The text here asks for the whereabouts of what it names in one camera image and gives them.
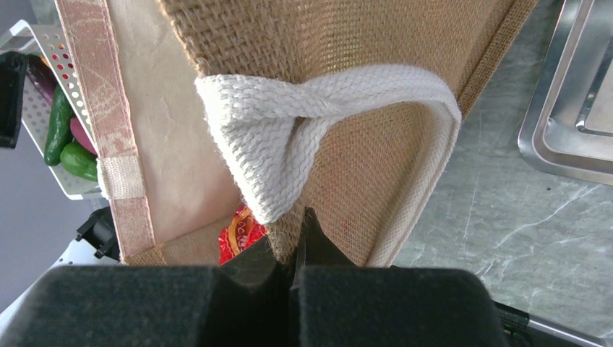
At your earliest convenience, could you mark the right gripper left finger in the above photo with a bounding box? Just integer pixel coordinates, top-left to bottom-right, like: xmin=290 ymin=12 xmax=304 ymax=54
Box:
xmin=1 ymin=238 xmax=290 ymax=346

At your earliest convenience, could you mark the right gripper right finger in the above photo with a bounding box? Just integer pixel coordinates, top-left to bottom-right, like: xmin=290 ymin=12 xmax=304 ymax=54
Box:
xmin=289 ymin=208 xmax=507 ymax=346

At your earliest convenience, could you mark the red candy bag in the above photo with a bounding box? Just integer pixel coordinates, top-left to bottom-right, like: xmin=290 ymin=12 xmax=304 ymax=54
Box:
xmin=218 ymin=206 xmax=266 ymax=265

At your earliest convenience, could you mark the brown burlap grocery bag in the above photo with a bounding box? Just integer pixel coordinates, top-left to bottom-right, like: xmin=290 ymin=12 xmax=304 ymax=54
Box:
xmin=56 ymin=1 xmax=535 ymax=267

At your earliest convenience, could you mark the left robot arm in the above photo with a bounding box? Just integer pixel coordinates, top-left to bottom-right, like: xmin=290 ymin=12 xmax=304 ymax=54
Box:
xmin=1 ymin=53 xmax=118 ymax=335

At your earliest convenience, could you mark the pink sweet potato toy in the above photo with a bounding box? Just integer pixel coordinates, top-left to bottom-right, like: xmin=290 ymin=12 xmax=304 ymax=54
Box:
xmin=69 ymin=117 xmax=98 ymax=156

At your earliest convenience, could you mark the green cucumber toy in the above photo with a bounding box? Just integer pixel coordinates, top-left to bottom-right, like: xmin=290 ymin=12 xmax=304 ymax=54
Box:
xmin=43 ymin=86 xmax=74 ymax=166

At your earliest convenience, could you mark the metal tray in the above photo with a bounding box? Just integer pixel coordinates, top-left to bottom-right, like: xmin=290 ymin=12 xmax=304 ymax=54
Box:
xmin=518 ymin=1 xmax=612 ymax=185

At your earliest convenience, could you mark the purple eggplant toy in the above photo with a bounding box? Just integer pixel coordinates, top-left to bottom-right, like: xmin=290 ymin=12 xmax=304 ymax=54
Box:
xmin=26 ymin=54 xmax=57 ymax=105

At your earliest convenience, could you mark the white perforated basket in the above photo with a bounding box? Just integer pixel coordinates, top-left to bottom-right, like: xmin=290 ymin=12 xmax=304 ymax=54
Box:
xmin=0 ymin=19 xmax=108 ymax=201

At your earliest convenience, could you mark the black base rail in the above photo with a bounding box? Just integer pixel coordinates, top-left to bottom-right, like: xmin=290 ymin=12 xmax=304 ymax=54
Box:
xmin=494 ymin=301 xmax=612 ymax=347

